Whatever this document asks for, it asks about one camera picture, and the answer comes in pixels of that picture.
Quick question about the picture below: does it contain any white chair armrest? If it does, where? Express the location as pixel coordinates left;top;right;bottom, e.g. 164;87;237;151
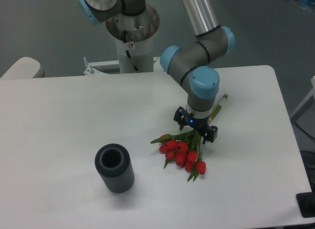
0;57;45;80

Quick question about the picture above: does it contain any red tulip bouquet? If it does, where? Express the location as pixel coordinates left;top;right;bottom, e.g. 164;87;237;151
151;93;228;181

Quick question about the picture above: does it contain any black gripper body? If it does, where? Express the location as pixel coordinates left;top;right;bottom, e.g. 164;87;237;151
186;113;209;135

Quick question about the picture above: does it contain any white furniture at right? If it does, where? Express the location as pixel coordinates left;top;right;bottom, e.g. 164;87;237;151
289;76;315;123

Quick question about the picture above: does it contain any dark grey ribbed vase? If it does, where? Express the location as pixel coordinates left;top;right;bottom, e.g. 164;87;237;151
94;143;134;194

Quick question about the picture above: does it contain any black box at table edge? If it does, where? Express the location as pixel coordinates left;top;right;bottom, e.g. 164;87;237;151
296;192;315;218

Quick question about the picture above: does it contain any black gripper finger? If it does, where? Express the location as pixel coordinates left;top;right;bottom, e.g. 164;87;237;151
173;106;188;130
200;125;218;144

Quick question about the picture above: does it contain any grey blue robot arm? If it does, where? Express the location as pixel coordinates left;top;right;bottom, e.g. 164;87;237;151
78;0;235;142

